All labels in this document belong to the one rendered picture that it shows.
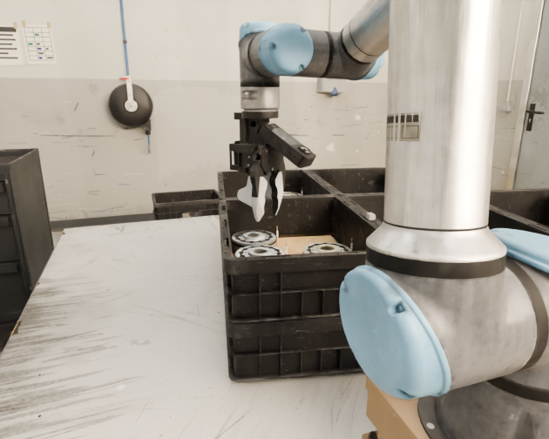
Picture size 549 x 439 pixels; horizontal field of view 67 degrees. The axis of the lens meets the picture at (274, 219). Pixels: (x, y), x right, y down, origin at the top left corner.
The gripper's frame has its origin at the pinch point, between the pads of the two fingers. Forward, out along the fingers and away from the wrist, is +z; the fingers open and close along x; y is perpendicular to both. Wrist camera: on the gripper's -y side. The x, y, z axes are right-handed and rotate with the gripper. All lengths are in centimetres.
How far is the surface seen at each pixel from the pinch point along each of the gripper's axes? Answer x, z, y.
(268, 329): 18.4, 13.3, -12.8
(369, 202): -30.8, 2.9, -9.3
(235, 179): -39, 4, 41
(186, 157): -213, 32, 248
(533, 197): -62, 3, -43
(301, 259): 15.0, 1.4, -16.5
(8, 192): -11, 16, 144
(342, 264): 10.4, 2.7, -21.4
